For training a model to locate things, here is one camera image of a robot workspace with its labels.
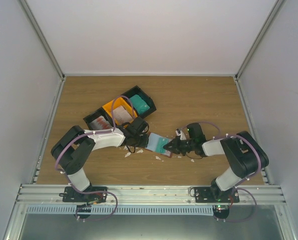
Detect orange bin white cards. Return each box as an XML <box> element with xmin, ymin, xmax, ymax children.
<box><xmin>102</xmin><ymin>97</ymin><xmax>138</xmax><ymax>125</ymax></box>

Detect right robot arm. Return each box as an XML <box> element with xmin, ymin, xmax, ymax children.
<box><xmin>163</xmin><ymin>122</ymin><xmax>269</xmax><ymax>203</ymax></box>

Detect aluminium front rail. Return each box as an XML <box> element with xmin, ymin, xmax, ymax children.
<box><xmin>16</xmin><ymin>184</ymin><xmax>286</xmax><ymax>206</ymax></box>

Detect black bin red cards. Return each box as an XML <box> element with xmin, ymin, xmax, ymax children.
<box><xmin>83</xmin><ymin>107</ymin><xmax>113</xmax><ymax>130</ymax></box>

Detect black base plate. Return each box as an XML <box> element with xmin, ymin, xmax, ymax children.
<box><xmin>59</xmin><ymin>186</ymin><xmax>108</xmax><ymax>204</ymax></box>
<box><xmin>188</xmin><ymin>186</ymin><xmax>240</xmax><ymax>204</ymax></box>

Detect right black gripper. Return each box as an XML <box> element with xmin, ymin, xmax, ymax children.
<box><xmin>164</xmin><ymin>136</ymin><xmax>195</xmax><ymax>156</ymax></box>

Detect brown leather card holder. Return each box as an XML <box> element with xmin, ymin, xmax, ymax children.
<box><xmin>145</xmin><ymin>132</ymin><xmax>172</xmax><ymax>158</ymax></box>

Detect teal credit card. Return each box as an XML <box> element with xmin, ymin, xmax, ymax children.
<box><xmin>155</xmin><ymin>137</ymin><xmax>172</xmax><ymax>157</ymax></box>

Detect red white card stack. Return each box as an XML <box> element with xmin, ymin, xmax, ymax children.
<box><xmin>90</xmin><ymin>116</ymin><xmax>112</xmax><ymax>130</ymax></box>

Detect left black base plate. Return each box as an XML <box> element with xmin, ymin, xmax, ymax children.
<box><xmin>59</xmin><ymin>186</ymin><xmax>108</xmax><ymax>204</ymax></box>

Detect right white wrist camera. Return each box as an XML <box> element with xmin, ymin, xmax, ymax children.
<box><xmin>175</xmin><ymin>128</ymin><xmax>186</xmax><ymax>140</ymax></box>

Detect grey slotted cable duct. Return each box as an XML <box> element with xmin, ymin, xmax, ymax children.
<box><xmin>27</xmin><ymin>204</ymin><xmax>213</xmax><ymax>216</ymax></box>

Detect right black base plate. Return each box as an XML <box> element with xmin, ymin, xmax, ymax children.
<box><xmin>188</xmin><ymin>186</ymin><xmax>240</xmax><ymax>204</ymax></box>

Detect teal card stack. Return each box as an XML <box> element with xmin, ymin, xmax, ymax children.
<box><xmin>130</xmin><ymin>94</ymin><xmax>150</xmax><ymax>115</ymax></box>

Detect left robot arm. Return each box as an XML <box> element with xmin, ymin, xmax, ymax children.
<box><xmin>51</xmin><ymin>117</ymin><xmax>149</xmax><ymax>202</ymax></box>

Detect black bin teal cards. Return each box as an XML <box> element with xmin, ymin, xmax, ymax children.
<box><xmin>122</xmin><ymin>85</ymin><xmax>156</xmax><ymax>119</ymax></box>

